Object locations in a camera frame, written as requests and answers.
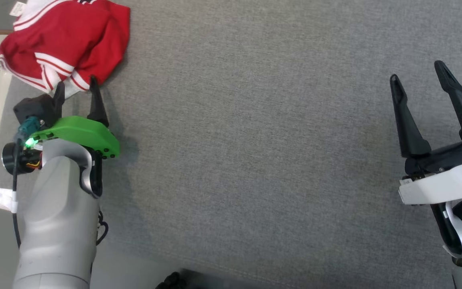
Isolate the grey fabric sofa seat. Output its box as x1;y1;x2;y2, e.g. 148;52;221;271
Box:
0;0;462;289

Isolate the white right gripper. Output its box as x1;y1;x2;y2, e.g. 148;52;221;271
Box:
389;60;462;206

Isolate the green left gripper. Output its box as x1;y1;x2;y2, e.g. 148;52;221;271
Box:
2;76;120;175

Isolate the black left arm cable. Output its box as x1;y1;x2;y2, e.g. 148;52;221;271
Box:
12;136;24;250

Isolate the red basketball jersey white trim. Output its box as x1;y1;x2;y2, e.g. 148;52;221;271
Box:
0;0;131;100

